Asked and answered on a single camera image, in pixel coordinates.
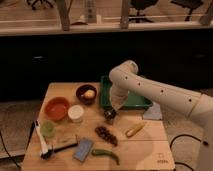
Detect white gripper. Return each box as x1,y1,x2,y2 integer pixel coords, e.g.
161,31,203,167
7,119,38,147
110,87,129,111

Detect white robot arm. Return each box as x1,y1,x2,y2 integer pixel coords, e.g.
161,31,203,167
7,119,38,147
109,60,213,171

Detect white cup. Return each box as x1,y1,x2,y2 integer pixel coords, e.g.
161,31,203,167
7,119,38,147
68,105,84,123

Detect green plastic cup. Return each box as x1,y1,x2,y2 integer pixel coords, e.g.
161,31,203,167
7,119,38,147
40,121,55,138

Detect green plastic tray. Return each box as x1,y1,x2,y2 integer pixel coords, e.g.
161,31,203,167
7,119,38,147
99,75,153,110

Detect yellow round food piece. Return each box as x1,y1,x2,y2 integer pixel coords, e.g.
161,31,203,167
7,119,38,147
83,89,95,99

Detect dark brown bowl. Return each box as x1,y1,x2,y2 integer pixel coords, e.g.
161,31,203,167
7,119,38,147
76,84,97,105

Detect dark grape bunch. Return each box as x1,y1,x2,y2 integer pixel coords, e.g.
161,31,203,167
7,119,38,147
95,126,118,146

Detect grey cloth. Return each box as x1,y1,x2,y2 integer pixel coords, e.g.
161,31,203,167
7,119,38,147
143,103,162,120

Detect green chili pepper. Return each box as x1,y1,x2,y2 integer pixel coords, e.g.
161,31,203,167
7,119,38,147
91,149,120,165

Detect orange bowl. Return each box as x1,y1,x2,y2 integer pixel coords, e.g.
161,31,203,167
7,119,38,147
44,97,70,121

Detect blue sponge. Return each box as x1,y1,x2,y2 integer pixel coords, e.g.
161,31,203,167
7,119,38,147
73,137,94,162

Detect black office chair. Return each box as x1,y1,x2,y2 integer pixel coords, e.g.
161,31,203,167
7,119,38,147
171,0,204,21
26,0,53,10
129,0,158,23

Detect black office chair right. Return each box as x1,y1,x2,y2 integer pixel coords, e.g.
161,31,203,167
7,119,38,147
171,0,204,21

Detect black office chair left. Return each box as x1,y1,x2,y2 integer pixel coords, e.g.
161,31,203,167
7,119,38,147
26,0,53,10

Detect white handled brush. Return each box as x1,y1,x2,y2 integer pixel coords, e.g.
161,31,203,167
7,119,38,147
34,120,48,157

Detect black cable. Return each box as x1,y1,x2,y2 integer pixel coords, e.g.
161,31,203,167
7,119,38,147
0,121,36,169

